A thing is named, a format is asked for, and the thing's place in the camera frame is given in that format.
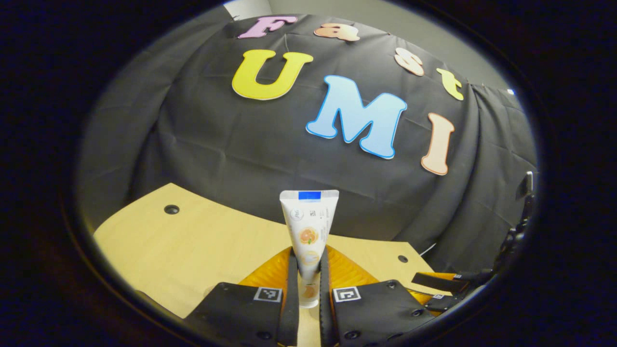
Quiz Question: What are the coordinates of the light wooden desktop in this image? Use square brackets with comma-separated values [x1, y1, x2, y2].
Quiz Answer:
[93, 183, 438, 347]

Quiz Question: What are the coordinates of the white toothpaste tube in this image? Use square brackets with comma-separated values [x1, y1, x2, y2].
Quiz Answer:
[280, 189, 340, 309]

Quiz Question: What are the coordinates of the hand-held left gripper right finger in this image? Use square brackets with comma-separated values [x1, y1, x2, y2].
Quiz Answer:
[318, 245, 430, 347]

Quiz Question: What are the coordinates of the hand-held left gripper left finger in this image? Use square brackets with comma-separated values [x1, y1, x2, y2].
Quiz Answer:
[185, 246, 300, 347]

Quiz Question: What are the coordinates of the black backdrop cloth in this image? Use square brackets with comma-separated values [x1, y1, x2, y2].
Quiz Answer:
[77, 12, 538, 273]

